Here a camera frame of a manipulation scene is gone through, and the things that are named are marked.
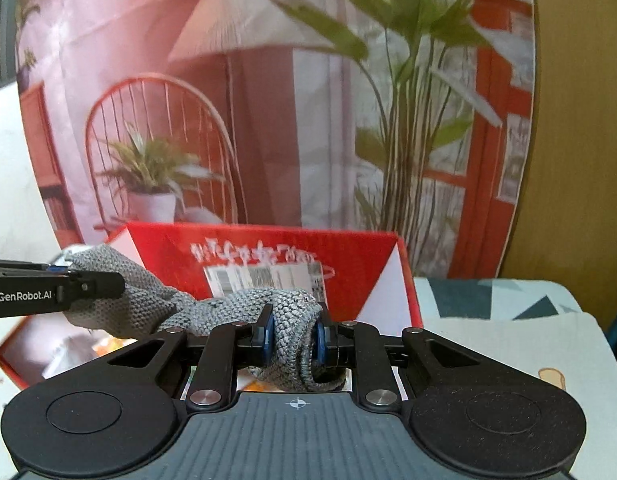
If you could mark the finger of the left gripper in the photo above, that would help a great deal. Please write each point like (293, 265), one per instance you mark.
(89, 286)

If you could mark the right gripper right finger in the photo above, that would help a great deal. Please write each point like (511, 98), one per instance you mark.
(325, 339)

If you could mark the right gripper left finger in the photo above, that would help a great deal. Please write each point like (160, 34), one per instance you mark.
(263, 336)

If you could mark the grey knitted cloth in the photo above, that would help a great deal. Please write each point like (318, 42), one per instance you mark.
(148, 306)

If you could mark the printed room backdrop poster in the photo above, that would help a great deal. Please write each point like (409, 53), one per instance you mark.
(403, 116)

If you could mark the red strawberry cardboard box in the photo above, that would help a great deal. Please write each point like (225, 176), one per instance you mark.
(357, 276)

